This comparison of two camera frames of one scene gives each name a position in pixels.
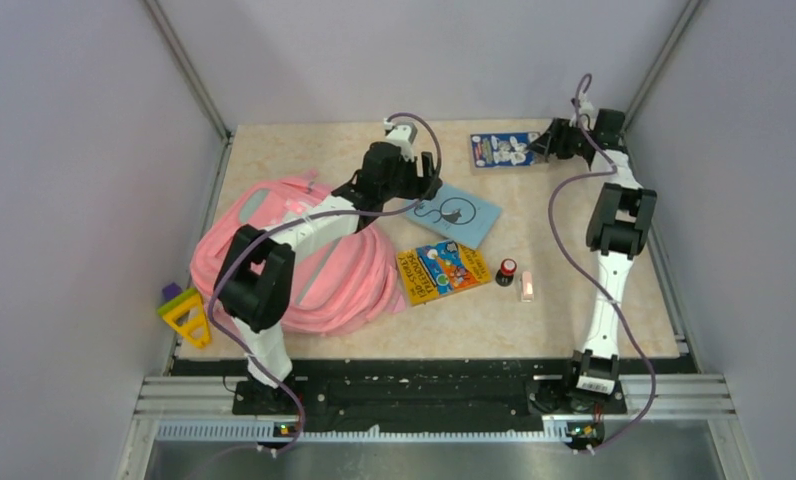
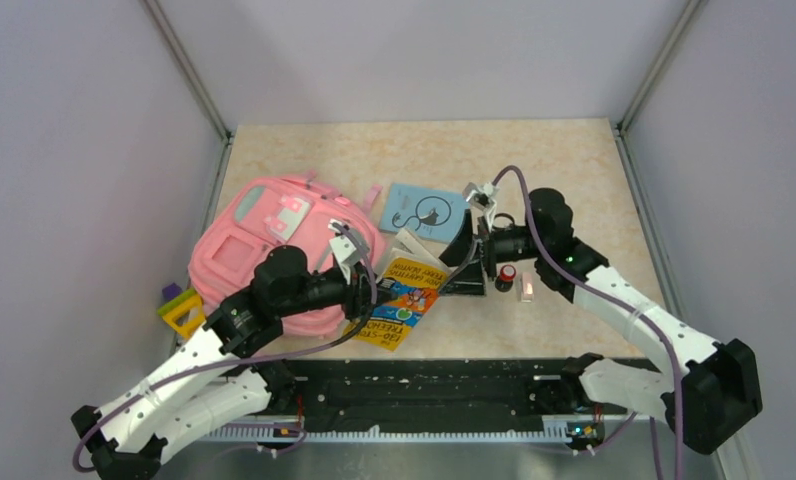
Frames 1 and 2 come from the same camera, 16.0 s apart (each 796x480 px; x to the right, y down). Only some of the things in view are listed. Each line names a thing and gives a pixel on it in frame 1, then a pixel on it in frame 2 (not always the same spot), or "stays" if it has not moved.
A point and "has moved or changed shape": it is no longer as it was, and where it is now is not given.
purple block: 170,291 stays
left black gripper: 417,183 → 358,295
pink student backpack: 345,283 stays
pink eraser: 527,294 stays
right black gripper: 549,144 → 475,252
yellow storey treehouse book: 441,268 has moved or changed shape
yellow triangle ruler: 187,315 stays
